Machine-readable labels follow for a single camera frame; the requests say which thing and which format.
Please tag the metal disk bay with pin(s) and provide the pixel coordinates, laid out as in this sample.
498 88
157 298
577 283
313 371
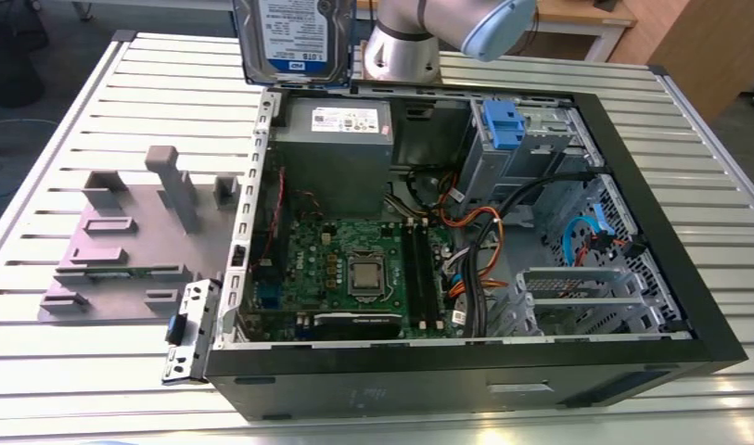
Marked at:
574 301

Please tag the green RAM stick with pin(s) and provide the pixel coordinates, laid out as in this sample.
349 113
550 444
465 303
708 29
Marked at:
138 272

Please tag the grey power supply unit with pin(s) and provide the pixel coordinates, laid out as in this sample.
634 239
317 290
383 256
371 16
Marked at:
327 171

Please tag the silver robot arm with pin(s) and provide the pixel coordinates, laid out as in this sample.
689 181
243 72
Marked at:
401 55

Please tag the black RAM slot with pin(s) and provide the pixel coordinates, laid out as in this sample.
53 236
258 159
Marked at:
431 273
415 273

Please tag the wooden cabinet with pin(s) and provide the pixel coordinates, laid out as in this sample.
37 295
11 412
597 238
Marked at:
705 46

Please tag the metal drive cage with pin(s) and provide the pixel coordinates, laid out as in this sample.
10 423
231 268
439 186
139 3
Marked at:
525 162

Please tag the green motherboard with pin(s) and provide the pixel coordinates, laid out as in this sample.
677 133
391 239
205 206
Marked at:
314 241

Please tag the black office chair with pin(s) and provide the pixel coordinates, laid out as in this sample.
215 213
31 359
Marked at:
11 79

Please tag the grey parts rack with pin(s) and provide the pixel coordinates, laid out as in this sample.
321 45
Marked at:
135 296

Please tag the hard disk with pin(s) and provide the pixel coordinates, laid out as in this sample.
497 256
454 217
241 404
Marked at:
290 41

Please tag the black open PC case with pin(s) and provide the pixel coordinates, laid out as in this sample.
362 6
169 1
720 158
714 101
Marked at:
414 380

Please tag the black graphics card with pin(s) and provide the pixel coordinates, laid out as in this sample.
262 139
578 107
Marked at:
351 326

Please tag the metal card retainer bracket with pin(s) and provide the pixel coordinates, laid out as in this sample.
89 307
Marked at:
197 324

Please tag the wooden top desk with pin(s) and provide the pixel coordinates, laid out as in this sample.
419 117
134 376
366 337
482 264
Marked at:
599 14

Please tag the blue plastic drive latch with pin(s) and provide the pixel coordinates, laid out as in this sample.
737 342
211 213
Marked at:
503 120

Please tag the silver CPU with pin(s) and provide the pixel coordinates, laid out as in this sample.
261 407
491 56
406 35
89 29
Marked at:
367 276

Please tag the CPU socket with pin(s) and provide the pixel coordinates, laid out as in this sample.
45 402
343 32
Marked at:
367 255

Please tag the blue expansion slot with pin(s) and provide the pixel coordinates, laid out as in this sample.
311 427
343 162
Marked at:
269 296

